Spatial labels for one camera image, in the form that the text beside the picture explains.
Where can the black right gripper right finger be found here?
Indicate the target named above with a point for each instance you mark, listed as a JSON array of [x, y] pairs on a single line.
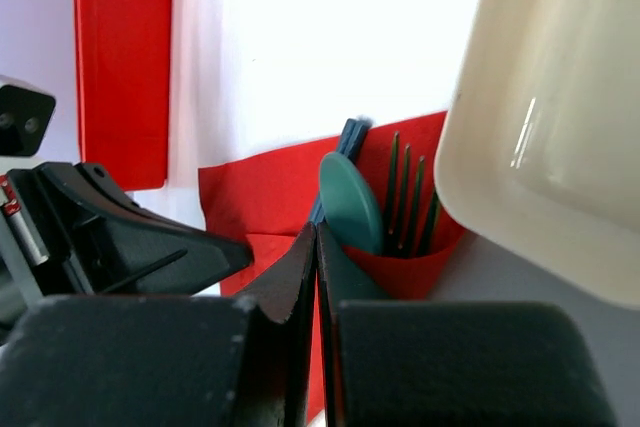
[[393, 362]]

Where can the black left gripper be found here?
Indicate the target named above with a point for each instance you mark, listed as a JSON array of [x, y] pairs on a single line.
[[99, 243]]

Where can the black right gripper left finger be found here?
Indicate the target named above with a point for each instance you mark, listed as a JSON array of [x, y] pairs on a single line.
[[119, 360]]

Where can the iridescent rainbow fork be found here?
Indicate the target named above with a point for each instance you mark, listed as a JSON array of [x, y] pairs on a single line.
[[411, 213]]

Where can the teal spoon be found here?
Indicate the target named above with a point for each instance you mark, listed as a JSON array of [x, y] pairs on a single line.
[[350, 207]]

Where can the red plastic tray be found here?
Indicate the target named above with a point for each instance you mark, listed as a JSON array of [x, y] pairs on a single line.
[[123, 72]]

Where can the beige utensil holder tray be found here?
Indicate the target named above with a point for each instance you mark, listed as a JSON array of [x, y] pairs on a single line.
[[540, 149]]

